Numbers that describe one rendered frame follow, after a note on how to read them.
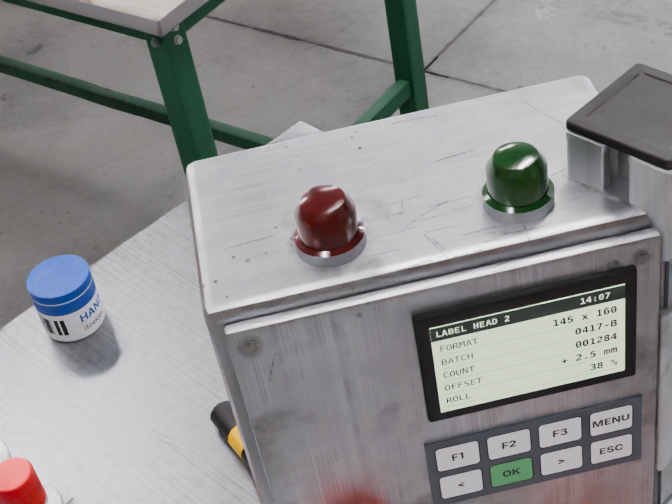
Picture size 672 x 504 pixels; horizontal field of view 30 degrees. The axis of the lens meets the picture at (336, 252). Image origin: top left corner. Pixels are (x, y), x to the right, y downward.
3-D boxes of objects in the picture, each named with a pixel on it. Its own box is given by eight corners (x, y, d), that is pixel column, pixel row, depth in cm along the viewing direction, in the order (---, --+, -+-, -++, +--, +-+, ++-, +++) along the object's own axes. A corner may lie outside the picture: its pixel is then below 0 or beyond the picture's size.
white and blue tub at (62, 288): (39, 312, 143) (20, 268, 139) (98, 291, 145) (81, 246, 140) (52, 351, 138) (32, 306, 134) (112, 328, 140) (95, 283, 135)
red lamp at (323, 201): (291, 229, 46) (280, 180, 45) (359, 213, 46) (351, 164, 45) (301, 274, 44) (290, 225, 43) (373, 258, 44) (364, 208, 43)
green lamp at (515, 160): (475, 187, 47) (470, 137, 45) (542, 172, 47) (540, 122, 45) (493, 230, 45) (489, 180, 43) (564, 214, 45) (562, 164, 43)
